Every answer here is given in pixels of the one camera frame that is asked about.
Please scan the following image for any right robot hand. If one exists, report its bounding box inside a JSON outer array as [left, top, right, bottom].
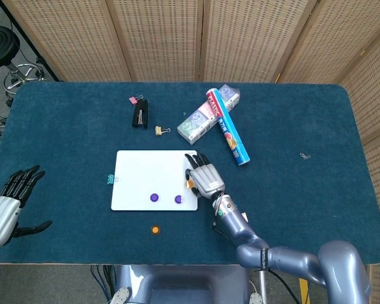
[[184, 152, 225, 200]]

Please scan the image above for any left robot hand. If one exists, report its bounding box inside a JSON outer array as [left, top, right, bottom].
[[0, 165, 53, 248]]

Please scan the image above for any white rectangular board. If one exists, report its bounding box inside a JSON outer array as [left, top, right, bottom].
[[110, 149, 199, 212]]

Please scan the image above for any red blue foil box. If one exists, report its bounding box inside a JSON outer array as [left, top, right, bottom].
[[205, 89, 251, 167]]

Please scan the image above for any tissue multipack in clear wrap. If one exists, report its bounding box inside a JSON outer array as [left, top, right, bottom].
[[177, 84, 242, 141]]

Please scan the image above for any dark blue table carpet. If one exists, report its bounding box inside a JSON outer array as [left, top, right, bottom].
[[0, 81, 380, 266]]

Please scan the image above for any black stapler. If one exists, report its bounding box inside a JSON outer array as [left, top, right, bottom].
[[132, 98, 149, 129]]

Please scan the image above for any grey-blue robot torso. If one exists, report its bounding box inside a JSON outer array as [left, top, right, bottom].
[[109, 265, 260, 304]]

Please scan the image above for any metal table leg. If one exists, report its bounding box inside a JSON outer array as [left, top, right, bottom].
[[258, 269, 269, 304]]

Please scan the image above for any wooden folding screen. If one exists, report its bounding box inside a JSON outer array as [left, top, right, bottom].
[[1, 0, 380, 304]]

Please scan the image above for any black round stool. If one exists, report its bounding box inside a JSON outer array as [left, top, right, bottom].
[[0, 25, 47, 107]]

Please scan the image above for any black metal pole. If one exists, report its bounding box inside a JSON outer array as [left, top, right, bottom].
[[0, 0, 63, 82]]

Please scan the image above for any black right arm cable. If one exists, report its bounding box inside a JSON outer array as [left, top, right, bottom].
[[212, 222, 301, 304]]

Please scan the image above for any black cable bundle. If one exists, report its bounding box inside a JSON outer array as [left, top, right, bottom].
[[90, 265, 115, 304]]

